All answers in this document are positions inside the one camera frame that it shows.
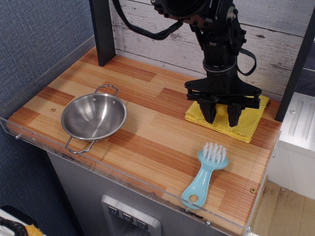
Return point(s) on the yellow toy corn cob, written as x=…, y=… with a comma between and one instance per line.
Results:
x=221, y=109

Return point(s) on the folded yellow cloth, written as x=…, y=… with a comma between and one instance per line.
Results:
x=246, y=127

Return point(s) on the small steel two-handled pan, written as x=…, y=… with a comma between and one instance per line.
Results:
x=94, y=116

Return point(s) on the grey toy fridge cabinet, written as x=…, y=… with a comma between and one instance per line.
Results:
x=84, y=190

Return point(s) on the clear acrylic table guard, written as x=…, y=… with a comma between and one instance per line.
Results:
x=155, y=152

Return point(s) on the black vertical post left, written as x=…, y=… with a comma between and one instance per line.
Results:
x=103, y=32

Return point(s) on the white toy sink unit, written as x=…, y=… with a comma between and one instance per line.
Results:
x=292, y=165

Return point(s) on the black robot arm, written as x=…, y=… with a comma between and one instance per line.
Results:
x=220, y=36

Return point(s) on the light blue scrub brush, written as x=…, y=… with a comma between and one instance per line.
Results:
x=212, y=157

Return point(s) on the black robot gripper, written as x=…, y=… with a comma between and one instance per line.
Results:
x=223, y=87

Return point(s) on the silver dispenser button panel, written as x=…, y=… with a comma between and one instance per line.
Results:
x=125, y=220

